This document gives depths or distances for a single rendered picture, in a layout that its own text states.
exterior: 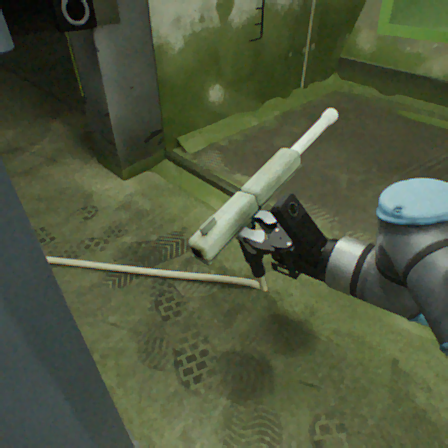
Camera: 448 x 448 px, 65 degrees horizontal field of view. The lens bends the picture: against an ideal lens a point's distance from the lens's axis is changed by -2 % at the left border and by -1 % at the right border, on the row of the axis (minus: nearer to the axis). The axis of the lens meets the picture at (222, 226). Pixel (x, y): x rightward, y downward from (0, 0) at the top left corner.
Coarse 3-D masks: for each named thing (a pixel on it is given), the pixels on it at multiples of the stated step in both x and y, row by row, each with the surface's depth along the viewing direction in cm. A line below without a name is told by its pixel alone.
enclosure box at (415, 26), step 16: (384, 0) 82; (400, 0) 90; (416, 0) 97; (432, 0) 96; (384, 16) 84; (400, 16) 92; (416, 16) 90; (432, 16) 89; (384, 32) 86; (400, 32) 84; (416, 32) 82; (432, 32) 80
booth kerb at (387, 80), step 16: (352, 64) 173; (368, 64) 168; (352, 80) 177; (368, 80) 171; (384, 80) 166; (400, 80) 161; (416, 80) 156; (432, 80) 152; (416, 96) 159; (432, 96) 154
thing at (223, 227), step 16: (336, 112) 82; (320, 128) 79; (304, 144) 76; (272, 160) 72; (288, 160) 71; (256, 176) 70; (272, 176) 69; (288, 176) 72; (240, 192) 68; (256, 192) 67; (272, 192) 70; (224, 208) 65; (240, 208) 64; (256, 208) 67; (208, 224) 61; (224, 224) 62; (240, 224) 65; (192, 240) 61; (208, 240) 60; (224, 240) 63; (192, 256) 64; (208, 256) 61; (256, 256) 74; (256, 272) 77
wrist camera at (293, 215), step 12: (276, 204) 57; (288, 204) 56; (300, 204) 58; (276, 216) 57; (288, 216) 56; (300, 216) 57; (288, 228) 57; (300, 228) 57; (312, 228) 58; (300, 240) 57; (312, 240) 58; (324, 240) 60; (300, 252) 60; (312, 252) 58
